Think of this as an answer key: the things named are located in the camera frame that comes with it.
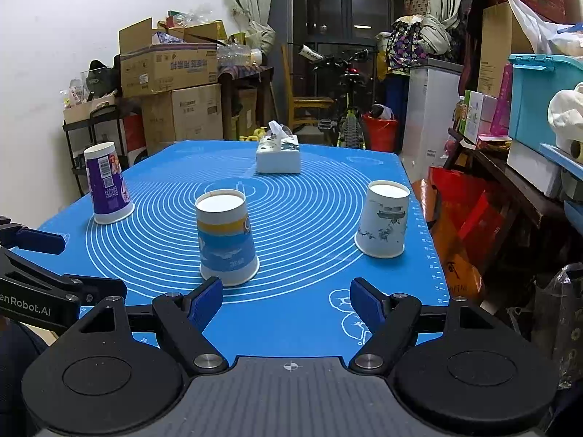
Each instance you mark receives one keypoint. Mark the clear floral plastic bag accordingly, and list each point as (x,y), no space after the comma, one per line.
(562,323)

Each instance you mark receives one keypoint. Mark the blue and yellow paper cup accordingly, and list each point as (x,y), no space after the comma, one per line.
(225,241)

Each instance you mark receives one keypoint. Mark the white plastic bag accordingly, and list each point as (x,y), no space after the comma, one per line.
(537,27)

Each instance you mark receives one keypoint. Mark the black bag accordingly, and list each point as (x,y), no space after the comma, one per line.
(102,79)

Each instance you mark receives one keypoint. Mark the tall brown cardboard box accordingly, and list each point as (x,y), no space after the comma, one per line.
(498,50)

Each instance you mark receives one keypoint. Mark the white cloth bundle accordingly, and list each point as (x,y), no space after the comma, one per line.
(564,118)

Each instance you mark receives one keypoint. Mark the black bicycle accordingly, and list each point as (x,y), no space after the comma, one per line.
(348,120)

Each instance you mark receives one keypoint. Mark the teal plastic storage bin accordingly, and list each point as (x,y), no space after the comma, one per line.
(530,100)

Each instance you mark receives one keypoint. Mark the blue silicone baking mat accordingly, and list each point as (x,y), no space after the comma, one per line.
(300,218)

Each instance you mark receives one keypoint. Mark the purple paper cup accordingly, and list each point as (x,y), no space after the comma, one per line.
(107,186)

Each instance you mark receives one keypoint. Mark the grey refrigerator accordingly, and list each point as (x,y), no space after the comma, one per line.
(287,36)

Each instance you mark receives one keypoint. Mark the white tissue box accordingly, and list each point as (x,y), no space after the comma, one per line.
(278,159)

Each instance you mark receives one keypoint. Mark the dark wooden shelf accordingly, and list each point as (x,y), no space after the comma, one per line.
(510,177)

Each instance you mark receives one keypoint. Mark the wooden chair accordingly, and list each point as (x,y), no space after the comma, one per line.
(312,102)

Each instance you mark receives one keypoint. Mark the white flat box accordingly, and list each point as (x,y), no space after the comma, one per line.
(533,166)

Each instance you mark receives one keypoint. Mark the pink flat box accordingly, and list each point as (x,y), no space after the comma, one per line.
(502,104)

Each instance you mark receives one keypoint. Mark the white and green box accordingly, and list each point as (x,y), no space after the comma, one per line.
(476,116)

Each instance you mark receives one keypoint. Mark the red plastic bucket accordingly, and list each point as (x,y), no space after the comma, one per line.
(380,134)

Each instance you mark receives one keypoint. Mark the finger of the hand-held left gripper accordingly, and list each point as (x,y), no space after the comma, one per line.
(38,240)
(50,280)

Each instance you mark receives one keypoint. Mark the pale patterned curtain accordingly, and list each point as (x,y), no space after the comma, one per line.
(248,4)
(444,4)

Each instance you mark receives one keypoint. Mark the red paper bag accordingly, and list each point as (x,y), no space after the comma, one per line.
(460,209)

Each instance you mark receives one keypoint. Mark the clear plastic bottles pile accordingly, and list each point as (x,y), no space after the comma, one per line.
(237,54)

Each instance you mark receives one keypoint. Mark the floral cloth bundle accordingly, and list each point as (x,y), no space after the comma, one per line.
(405,48)

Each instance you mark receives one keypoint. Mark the large plain cardboard box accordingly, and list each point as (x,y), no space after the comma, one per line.
(182,114)

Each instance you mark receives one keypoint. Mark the open printed cardboard box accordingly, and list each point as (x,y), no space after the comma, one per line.
(168,70)

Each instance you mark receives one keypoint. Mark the white chest freezer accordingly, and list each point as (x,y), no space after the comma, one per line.
(428,109)

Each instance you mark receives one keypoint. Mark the dark wooden side table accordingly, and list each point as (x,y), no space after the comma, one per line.
(246,73)

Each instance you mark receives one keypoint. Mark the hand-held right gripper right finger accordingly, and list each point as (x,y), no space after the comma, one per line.
(364,302)

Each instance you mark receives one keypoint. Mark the small cardboard box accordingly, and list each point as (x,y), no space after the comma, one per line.
(84,109)

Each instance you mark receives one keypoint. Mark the white ink-painted paper cup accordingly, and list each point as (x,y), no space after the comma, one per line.
(382,223)

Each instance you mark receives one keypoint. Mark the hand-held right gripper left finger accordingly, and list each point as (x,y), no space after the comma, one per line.
(207,300)

